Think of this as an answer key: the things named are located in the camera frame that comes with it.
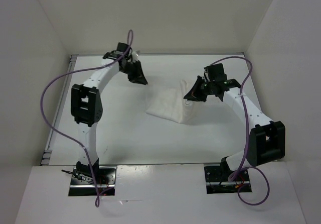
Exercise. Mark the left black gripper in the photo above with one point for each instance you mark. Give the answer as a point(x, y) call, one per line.
point(139, 77)

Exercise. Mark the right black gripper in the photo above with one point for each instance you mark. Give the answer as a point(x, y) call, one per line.
point(194, 94)

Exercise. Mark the white fabric skirt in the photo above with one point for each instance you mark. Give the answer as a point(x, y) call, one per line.
point(168, 102)

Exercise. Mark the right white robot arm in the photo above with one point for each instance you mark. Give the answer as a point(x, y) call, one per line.
point(265, 138)

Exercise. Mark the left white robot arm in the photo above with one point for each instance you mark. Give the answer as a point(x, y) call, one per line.
point(86, 104)

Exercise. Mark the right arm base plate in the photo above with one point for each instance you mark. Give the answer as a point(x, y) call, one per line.
point(217, 183)

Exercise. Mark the aluminium table edge rail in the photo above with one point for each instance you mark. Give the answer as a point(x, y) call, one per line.
point(45, 161)

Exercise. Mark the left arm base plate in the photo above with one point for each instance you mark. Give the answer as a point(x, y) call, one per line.
point(82, 185)

